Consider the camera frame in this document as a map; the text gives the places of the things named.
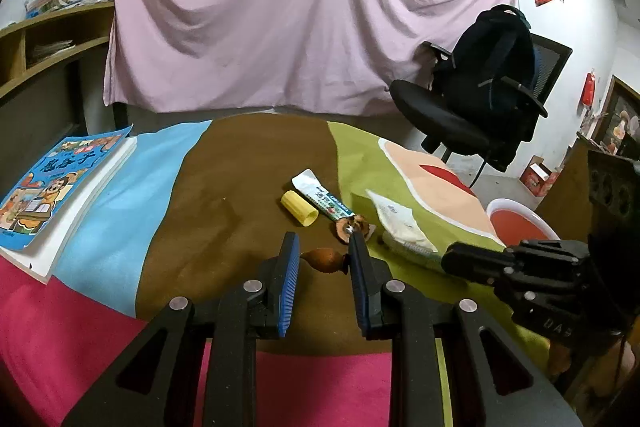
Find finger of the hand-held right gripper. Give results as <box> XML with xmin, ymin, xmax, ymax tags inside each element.
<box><xmin>442</xmin><ymin>241</ymin><xmax>518</xmax><ymax>284</ymax></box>

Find brown walnut shell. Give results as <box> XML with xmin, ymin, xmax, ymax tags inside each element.
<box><xmin>332</xmin><ymin>216</ymin><xmax>377</xmax><ymax>245</ymax></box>

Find dark blue backpack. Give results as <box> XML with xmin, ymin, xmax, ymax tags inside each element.
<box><xmin>432</xmin><ymin>4</ymin><xmax>548</xmax><ymax>142</ymax></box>

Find pink hanging bed sheet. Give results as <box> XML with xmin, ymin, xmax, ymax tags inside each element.
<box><xmin>102</xmin><ymin>0</ymin><xmax>521</xmax><ymax>118</ymax></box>

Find green white wrapper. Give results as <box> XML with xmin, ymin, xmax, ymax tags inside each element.
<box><xmin>382</xmin><ymin>232</ymin><xmax>446</xmax><ymax>270</ymax></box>

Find white toothpaste tube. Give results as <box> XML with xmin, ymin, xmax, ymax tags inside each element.
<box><xmin>291</xmin><ymin>168</ymin><xmax>357</xmax><ymax>223</ymax></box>

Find white paper packet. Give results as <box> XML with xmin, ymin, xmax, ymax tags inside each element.
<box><xmin>365</xmin><ymin>189</ymin><xmax>438</xmax><ymax>253</ymax></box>

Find wooden desk shelf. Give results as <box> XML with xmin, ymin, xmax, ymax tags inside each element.
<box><xmin>0</xmin><ymin>0</ymin><xmax>116</xmax><ymax>188</ymax></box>

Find black office chair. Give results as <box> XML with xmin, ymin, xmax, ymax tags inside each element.
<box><xmin>389</xmin><ymin>33</ymin><xmax>573</xmax><ymax>188</ymax></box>

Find brown wooden cabinet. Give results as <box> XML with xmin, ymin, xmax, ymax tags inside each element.
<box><xmin>537</xmin><ymin>132</ymin><xmax>601</xmax><ymax>228</ymax></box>

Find red cardboard box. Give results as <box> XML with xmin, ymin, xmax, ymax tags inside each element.
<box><xmin>519</xmin><ymin>155</ymin><xmax>561</xmax><ymax>198</ymax></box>

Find papers in shelf compartment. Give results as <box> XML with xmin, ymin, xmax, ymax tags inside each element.
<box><xmin>30</xmin><ymin>39</ymin><xmax>76</xmax><ymax>62</ymax></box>

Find yellow plastic cap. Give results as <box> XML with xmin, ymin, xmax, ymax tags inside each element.
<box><xmin>281</xmin><ymin>190</ymin><xmax>318</xmax><ymax>228</ymax></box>

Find red basin with white rim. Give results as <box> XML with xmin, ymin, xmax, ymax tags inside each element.
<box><xmin>486</xmin><ymin>198</ymin><xmax>561</xmax><ymax>248</ymax></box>

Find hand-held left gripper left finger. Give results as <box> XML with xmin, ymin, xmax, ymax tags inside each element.
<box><xmin>62</xmin><ymin>232</ymin><xmax>303</xmax><ymax>427</ymax></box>

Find blue children's book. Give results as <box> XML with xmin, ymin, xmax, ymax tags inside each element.
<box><xmin>0</xmin><ymin>124</ymin><xmax>138</xmax><ymax>285</ymax></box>

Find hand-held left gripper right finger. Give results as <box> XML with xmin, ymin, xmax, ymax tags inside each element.
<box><xmin>347</xmin><ymin>232</ymin><xmax>583</xmax><ymax>427</ymax></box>

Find wooden framed picture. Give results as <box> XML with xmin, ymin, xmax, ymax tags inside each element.
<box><xmin>595</xmin><ymin>74</ymin><xmax>640</xmax><ymax>158</ymax></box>

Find colourful patchwork blanket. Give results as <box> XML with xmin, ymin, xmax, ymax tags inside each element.
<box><xmin>0</xmin><ymin>114</ymin><xmax>626</xmax><ymax>427</ymax></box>

